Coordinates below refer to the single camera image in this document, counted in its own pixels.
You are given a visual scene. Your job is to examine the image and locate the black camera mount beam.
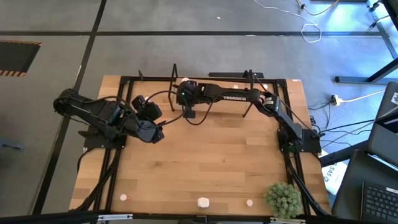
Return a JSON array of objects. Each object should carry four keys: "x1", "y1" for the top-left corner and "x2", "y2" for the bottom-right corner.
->
[{"x1": 0, "y1": 210, "x2": 332, "y2": 224}]

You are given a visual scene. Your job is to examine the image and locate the black flat bar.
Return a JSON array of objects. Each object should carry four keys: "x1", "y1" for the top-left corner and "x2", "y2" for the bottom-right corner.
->
[{"x1": 208, "y1": 72, "x2": 265, "y2": 79}]

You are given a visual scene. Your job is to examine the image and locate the wooden shelf with black frame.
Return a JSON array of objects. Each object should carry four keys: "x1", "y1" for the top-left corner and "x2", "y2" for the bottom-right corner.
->
[{"x1": 167, "y1": 63, "x2": 256, "y2": 118}]

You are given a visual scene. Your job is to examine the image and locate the black cable bundle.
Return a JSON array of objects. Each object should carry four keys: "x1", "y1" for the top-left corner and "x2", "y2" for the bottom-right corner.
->
[
  {"x1": 76, "y1": 148, "x2": 121, "y2": 212},
  {"x1": 285, "y1": 155, "x2": 328, "y2": 216}
]

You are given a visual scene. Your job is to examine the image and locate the white floor cable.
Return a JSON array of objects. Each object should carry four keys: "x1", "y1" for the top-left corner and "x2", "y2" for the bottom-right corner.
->
[{"x1": 253, "y1": 0, "x2": 323, "y2": 44}]

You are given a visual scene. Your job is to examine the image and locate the black hazard-striped floor panel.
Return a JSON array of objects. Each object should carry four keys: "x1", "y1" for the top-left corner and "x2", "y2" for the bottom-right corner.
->
[{"x1": 0, "y1": 39, "x2": 42, "y2": 78}]

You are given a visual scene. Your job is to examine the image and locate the black power cables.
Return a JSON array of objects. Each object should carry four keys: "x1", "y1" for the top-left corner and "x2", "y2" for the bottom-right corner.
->
[{"x1": 309, "y1": 114, "x2": 379, "y2": 152}]

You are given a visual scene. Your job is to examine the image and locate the black metal table leg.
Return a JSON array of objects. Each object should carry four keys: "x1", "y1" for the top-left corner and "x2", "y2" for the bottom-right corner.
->
[{"x1": 335, "y1": 57, "x2": 398, "y2": 84}]

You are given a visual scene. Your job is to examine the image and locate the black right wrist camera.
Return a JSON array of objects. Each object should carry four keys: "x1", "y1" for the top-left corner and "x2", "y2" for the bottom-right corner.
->
[{"x1": 183, "y1": 106, "x2": 197, "y2": 119}]

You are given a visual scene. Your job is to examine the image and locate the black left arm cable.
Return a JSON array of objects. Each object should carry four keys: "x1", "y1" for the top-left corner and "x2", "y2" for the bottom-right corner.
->
[{"x1": 144, "y1": 89, "x2": 189, "y2": 127}]

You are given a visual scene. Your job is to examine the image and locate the silver metal bracket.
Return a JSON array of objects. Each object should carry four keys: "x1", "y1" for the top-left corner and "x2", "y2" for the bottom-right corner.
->
[
  {"x1": 97, "y1": 213, "x2": 134, "y2": 222},
  {"x1": 269, "y1": 217, "x2": 306, "y2": 224}
]

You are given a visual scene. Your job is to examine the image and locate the black metal stand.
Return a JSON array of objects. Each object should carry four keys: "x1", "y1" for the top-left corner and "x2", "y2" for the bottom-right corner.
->
[{"x1": 366, "y1": 0, "x2": 398, "y2": 60}]

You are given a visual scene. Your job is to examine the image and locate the cream power strip cable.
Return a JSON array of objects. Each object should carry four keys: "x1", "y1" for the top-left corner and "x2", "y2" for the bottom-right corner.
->
[{"x1": 340, "y1": 89, "x2": 386, "y2": 103}]

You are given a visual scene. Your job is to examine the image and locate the green artificial succulent plant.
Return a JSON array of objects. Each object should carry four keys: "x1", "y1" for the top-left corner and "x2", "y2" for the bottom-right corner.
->
[{"x1": 263, "y1": 182, "x2": 304, "y2": 220}]

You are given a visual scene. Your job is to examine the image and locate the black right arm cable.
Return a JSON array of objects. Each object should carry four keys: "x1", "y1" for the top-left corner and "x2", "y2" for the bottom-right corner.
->
[{"x1": 186, "y1": 99, "x2": 216, "y2": 126}]

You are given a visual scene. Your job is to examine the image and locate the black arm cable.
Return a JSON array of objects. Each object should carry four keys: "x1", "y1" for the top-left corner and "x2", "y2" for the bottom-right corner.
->
[
  {"x1": 144, "y1": 89, "x2": 189, "y2": 127},
  {"x1": 186, "y1": 99, "x2": 216, "y2": 126}
]

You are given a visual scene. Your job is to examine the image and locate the black aluminium table frame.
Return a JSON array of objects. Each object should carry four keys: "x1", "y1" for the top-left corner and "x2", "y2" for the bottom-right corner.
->
[{"x1": 70, "y1": 70, "x2": 332, "y2": 217}]

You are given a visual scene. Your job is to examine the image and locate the black laptop with keyboard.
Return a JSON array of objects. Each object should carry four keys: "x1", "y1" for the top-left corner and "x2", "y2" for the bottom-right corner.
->
[{"x1": 331, "y1": 149, "x2": 398, "y2": 224}]

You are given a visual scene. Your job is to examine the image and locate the tan floor cable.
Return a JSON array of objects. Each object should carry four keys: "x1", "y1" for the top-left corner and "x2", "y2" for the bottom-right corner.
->
[{"x1": 295, "y1": 0, "x2": 340, "y2": 16}]

